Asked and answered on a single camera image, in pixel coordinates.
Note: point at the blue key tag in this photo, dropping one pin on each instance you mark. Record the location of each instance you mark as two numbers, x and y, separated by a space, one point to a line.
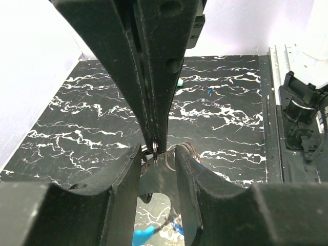
140 237

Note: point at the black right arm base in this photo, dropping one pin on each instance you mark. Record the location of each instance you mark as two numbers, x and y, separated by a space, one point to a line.
304 117

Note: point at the aluminium frame rail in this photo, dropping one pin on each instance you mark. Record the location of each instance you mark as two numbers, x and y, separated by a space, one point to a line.
282 61

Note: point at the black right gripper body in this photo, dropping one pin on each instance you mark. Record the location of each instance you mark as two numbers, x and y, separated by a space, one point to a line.
199 22

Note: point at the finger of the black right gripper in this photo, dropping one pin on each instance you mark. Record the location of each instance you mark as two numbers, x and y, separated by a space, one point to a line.
163 28
105 27

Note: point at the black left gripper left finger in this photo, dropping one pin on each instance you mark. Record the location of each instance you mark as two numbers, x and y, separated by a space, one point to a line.
99 210

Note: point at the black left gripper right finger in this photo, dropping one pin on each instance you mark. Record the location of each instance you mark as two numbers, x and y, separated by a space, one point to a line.
217 212

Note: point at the mint green marker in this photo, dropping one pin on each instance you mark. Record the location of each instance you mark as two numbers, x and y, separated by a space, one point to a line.
180 83

